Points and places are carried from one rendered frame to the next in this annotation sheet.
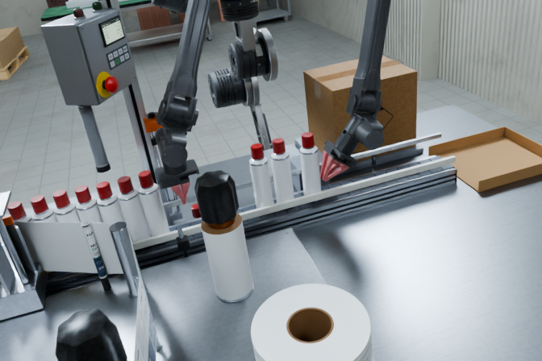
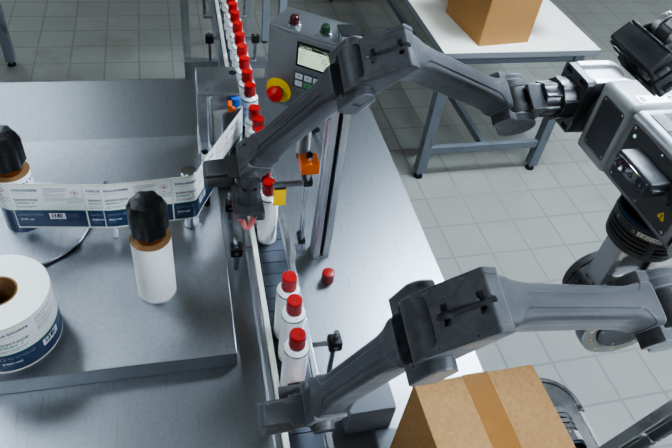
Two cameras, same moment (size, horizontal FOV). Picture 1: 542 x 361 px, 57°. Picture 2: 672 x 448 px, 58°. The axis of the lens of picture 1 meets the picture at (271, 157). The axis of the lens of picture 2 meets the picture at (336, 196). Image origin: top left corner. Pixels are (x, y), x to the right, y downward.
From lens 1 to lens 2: 1.51 m
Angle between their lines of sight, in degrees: 69
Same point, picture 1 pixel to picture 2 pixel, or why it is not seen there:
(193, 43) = (276, 125)
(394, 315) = (71, 435)
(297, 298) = (32, 288)
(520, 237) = not seen: outside the picture
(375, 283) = (127, 431)
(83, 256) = not seen: hidden behind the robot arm
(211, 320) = (126, 270)
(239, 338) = (94, 287)
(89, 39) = (276, 44)
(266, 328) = (13, 264)
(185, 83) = (252, 145)
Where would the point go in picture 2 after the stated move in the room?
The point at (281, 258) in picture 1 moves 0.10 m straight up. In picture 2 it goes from (184, 333) to (182, 307)
